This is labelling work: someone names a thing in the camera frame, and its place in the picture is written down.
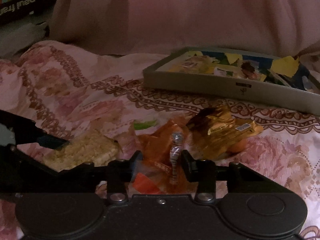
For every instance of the pink pillow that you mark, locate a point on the pink pillow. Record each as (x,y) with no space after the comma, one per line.
(274,27)

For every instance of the small orange fruit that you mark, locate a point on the small orange fruit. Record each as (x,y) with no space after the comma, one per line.
(238,147)

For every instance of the gold foil snack packet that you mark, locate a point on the gold foil snack packet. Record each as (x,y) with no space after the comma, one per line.
(214,130)

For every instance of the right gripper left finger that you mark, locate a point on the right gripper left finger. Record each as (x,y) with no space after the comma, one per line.
(130,165)

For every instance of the grey cardboard tray box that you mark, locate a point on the grey cardboard tray box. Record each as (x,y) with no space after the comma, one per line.
(235,74)

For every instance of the orange clear snack bag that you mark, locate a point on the orange clear snack bag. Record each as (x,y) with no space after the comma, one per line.
(160,171)

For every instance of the floral pink bedsheet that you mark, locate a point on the floral pink bedsheet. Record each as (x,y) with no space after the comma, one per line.
(68,90)

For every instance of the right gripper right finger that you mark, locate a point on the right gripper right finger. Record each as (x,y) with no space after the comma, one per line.
(190,167)

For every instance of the rice cracker bar packet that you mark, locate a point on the rice cracker bar packet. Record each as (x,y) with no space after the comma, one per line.
(92,146)

